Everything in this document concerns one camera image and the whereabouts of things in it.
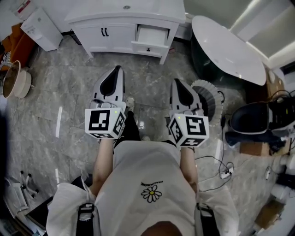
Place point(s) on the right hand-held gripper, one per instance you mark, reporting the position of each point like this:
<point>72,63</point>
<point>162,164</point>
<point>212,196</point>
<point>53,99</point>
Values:
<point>196,126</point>

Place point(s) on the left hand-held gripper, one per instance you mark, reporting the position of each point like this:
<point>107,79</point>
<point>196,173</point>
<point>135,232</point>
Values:
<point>99,121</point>

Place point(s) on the white drawer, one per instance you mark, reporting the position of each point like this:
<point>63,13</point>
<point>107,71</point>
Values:
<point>149,37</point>

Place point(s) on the person's right forearm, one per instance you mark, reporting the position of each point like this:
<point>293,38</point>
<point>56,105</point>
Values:
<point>187,166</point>

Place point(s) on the person's left forearm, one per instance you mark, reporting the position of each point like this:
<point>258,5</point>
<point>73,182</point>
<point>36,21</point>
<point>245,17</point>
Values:
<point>102,161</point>

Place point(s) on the person's left beige shoe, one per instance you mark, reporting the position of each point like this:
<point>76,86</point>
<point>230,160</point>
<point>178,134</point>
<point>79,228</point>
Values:
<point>130,102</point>

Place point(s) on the person's beige shoe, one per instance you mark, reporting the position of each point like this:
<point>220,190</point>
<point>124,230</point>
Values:
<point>130,102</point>
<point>145,138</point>

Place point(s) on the pleated grey wastebasket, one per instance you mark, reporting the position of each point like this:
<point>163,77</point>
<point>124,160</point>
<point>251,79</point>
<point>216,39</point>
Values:
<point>212,99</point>

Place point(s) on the black trousers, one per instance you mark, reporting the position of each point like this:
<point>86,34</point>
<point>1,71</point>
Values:
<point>132,126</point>

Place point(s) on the black power adapter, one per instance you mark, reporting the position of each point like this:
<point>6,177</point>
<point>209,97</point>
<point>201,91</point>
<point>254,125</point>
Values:
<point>223,121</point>

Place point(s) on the white vanity cabinet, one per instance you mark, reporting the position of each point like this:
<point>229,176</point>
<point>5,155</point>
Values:
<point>115,37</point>

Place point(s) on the person's right beige shoe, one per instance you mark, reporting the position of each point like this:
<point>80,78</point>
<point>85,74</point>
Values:
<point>145,138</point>

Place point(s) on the black and white appliance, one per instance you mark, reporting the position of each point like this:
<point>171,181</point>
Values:
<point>253,117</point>

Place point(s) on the white daisy print T-shirt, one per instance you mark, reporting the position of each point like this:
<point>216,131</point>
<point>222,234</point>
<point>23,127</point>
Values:
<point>147,168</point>

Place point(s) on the white power strip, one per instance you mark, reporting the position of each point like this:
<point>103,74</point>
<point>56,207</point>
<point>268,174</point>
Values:
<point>226,172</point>

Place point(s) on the brown cardboard box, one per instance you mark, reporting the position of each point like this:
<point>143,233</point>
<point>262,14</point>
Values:
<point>275,83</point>
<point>269,214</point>
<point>253,148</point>

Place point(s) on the chrome sink drain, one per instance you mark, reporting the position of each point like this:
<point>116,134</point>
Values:
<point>126,7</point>

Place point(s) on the black and white checkered cushion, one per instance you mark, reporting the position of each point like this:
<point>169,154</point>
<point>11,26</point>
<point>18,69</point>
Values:
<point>5,61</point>

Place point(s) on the white sign with red label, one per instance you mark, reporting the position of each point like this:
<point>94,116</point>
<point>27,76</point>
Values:
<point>23,5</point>

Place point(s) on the white chair base with castors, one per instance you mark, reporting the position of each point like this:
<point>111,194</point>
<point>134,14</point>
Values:
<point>27,184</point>

